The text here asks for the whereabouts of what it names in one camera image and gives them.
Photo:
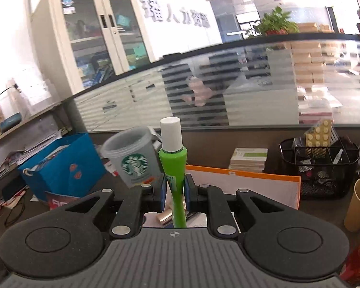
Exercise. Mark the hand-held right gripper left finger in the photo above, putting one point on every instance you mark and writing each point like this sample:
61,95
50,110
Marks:
164,192

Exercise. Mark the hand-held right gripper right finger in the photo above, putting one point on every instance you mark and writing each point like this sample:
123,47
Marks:
189,195

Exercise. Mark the green bottle with white cap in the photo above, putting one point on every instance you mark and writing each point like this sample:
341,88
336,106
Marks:
172,162

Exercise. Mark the orange cardboard box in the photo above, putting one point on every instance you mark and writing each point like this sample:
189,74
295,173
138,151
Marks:
243,186

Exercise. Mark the frosted cup with green logo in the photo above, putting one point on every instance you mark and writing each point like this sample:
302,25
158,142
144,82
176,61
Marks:
132,162

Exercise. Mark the striped glass partition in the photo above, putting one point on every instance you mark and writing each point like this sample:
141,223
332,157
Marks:
123,102

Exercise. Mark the blue paper bag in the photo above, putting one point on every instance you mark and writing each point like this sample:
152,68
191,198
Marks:
63,168

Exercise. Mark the black mesh desk organizer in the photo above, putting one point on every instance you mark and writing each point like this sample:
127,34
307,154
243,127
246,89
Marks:
318,183

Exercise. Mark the pile of papers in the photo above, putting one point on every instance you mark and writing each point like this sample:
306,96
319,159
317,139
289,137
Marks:
39,147

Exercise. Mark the yellow building block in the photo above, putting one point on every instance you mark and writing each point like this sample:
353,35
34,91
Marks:
318,135

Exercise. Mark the blue bowl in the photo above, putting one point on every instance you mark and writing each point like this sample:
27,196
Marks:
10,123

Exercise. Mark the beige paper cup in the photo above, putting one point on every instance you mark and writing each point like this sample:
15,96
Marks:
358,207

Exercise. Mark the stack of cardboard boxes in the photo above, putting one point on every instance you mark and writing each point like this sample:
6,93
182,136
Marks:
306,63

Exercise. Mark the beige glass-door cabinet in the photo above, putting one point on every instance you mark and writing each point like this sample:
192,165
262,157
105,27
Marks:
57,36

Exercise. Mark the green potted plant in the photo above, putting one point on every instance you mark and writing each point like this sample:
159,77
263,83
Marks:
276,21

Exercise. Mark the grey wall lettering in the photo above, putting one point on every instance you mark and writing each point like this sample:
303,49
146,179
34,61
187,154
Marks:
174,12

